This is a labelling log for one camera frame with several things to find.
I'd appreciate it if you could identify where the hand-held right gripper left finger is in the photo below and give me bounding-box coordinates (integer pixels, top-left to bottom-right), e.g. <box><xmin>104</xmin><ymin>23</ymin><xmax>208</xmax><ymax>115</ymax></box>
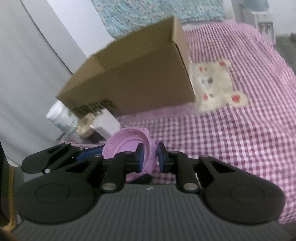
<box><xmin>65</xmin><ymin>142</ymin><xmax>146</xmax><ymax>193</ymax></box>

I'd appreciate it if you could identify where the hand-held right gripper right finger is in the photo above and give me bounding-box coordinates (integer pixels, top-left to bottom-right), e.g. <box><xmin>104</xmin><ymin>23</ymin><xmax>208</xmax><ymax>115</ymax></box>
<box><xmin>157</xmin><ymin>142</ymin><xmax>236</xmax><ymax>193</ymax></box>

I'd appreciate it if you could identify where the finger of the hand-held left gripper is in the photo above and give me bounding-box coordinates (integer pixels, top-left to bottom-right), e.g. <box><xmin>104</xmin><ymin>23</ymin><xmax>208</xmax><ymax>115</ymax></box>
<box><xmin>126</xmin><ymin>174</ymin><xmax>153</xmax><ymax>184</ymax></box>
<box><xmin>21</xmin><ymin>141</ymin><xmax>104</xmax><ymax>175</ymax></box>

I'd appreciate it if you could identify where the white plastic bottle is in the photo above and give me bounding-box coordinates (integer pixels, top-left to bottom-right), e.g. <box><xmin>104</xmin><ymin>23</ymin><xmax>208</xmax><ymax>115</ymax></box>
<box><xmin>46</xmin><ymin>101</ymin><xmax>82</xmax><ymax>143</ymax></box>

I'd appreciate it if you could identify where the large cardboard box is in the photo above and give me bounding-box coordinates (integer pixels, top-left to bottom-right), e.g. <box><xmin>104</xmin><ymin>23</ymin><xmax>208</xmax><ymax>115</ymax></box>
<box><xmin>57</xmin><ymin>16</ymin><xmax>196</xmax><ymax>116</ymax></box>

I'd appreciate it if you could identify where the gold lid jar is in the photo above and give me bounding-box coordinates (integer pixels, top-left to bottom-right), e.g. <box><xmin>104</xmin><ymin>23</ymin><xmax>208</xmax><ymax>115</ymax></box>
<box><xmin>75</xmin><ymin>112</ymin><xmax>102</xmax><ymax>139</ymax></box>

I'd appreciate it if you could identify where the white charger plug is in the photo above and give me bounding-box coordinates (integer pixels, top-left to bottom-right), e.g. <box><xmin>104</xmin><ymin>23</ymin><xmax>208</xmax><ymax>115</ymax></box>
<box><xmin>94</xmin><ymin>108</ymin><xmax>121</xmax><ymax>141</ymax></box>

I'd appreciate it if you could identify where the purple checked tablecloth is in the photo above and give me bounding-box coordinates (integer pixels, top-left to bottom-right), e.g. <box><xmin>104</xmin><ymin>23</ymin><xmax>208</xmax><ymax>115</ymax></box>
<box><xmin>58</xmin><ymin>21</ymin><xmax>296</xmax><ymax>225</ymax></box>

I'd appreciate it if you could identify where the white sheet with dark edge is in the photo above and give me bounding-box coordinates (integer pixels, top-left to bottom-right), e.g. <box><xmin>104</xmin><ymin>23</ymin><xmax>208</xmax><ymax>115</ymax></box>
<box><xmin>0</xmin><ymin>0</ymin><xmax>73</xmax><ymax>166</ymax></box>

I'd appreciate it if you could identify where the white water dispenser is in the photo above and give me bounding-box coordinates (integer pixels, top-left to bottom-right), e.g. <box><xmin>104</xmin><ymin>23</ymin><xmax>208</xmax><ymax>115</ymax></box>
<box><xmin>253</xmin><ymin>11</ymin><xmax>275</xmax><ymax>43</ymax></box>

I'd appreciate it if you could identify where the teal patterned wall cloth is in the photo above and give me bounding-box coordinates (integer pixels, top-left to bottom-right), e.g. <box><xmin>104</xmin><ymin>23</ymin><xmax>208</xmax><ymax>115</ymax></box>
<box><xmin>91</xmin><ymin>0</ymin><xmax>226</xmax><ymax>40</ymax></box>

